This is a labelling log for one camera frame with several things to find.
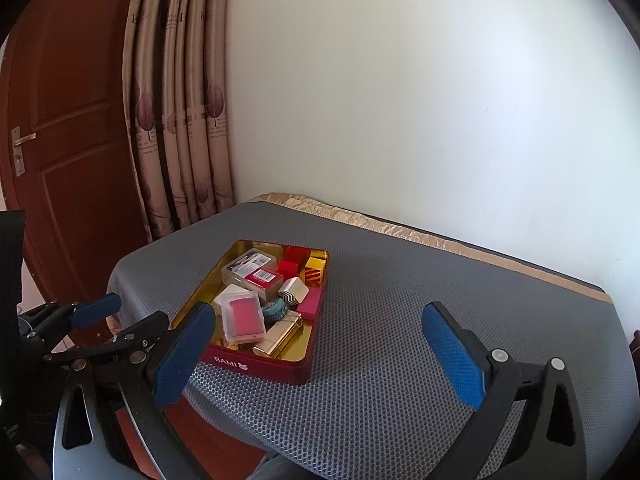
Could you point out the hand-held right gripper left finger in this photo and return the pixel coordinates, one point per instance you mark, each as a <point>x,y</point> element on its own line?
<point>182,355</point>

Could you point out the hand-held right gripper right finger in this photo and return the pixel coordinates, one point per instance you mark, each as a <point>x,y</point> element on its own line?
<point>452,355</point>

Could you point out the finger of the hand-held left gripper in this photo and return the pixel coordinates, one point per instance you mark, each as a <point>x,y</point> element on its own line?
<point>95,307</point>
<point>145,327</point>

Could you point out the clear case with pink insert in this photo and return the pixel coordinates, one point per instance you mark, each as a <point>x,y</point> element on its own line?
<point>242,317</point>

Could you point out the white charger plug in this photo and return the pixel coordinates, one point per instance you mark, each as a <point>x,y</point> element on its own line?
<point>227,296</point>

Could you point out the red tin box gold inside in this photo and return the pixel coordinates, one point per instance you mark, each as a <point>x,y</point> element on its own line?
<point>270,365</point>

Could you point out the long gold metal case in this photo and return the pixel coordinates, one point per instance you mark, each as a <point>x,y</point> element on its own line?
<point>272,345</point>

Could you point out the teal round tin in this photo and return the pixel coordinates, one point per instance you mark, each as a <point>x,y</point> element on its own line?
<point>274,310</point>

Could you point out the red label carton box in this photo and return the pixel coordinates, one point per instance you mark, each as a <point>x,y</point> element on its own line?
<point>262,277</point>

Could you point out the clear plastic box with label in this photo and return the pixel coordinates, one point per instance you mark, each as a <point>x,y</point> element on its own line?
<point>247,262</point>

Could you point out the short gold metal case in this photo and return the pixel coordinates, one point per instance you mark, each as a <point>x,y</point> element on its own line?
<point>292,317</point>

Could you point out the small white striped box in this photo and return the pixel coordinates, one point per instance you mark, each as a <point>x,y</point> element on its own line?
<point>295,291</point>

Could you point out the pink box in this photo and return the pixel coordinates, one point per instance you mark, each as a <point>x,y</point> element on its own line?
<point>310,304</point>

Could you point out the small dark red box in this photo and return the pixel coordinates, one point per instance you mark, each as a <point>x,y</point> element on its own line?
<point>296,254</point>

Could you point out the yellow striped box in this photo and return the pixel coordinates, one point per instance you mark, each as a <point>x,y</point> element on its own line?
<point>314,270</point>

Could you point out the grey mesh mat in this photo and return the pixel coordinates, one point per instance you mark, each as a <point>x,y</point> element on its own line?
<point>400,360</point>

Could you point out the brown wooden door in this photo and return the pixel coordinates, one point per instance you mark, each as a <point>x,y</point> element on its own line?
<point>75,185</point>

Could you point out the gold satin cloth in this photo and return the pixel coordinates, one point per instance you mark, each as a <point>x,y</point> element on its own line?
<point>400,230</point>

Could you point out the beige printed curtain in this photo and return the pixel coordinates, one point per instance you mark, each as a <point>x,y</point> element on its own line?
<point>190,110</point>

